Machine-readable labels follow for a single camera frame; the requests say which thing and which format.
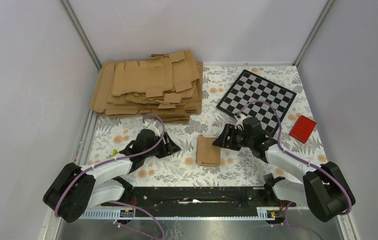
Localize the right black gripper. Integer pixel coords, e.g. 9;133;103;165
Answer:
212;123;254;152

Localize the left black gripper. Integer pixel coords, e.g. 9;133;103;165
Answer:
143;131;180;159

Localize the brown cardboard box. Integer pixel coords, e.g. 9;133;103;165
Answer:
196;135;221;167

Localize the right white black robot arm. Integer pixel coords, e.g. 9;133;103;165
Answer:
212;117;356;222

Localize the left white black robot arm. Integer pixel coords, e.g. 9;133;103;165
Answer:
42;129;181;223

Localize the red box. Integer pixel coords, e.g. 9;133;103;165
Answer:
289;115;317;144

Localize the black white checkerboard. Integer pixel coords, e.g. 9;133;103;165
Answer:
216;69;297;137

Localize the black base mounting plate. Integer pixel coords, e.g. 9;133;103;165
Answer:
101;185;298;218

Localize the stack of flat cardboard boxes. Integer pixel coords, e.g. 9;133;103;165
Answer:
89;50;203;123

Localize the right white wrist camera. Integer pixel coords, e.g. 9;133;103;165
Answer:
235;113;247;131

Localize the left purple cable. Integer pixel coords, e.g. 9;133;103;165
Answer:
53;113;167;240

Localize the purple cable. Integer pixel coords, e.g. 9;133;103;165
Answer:
53;113;167;240
234;100;354;240

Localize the slotted grey cable duct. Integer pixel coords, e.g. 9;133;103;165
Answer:
79;207;276;221

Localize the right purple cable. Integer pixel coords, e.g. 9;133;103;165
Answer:
234;100;354;240

